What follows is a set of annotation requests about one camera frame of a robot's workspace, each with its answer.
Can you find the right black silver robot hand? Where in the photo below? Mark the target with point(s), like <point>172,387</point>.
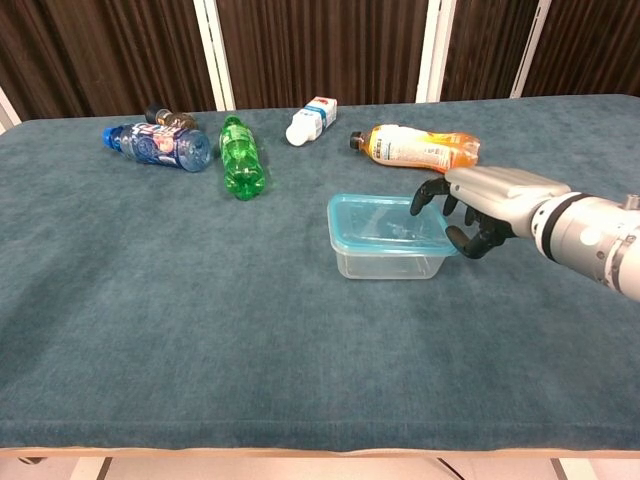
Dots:
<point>500,195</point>

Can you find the clear plastic container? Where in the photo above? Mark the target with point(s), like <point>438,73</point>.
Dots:
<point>390,265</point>

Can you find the blue container lid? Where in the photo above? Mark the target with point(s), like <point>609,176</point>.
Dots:
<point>370,220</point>

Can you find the orange juice plastic bottle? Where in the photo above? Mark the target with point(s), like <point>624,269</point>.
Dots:
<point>410,147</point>

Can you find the white milk carton bottle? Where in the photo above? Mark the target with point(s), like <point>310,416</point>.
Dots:
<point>310,122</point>

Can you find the green plastic soda bottle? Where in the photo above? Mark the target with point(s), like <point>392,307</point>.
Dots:
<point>240,155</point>

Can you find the small dark glass bottle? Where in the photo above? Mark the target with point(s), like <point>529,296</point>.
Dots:
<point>172,119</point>

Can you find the blue plastic drink bottle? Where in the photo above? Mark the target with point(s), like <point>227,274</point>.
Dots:
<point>155,145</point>

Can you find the teal velvet tablecloth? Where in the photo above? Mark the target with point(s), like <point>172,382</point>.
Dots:
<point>150,300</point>

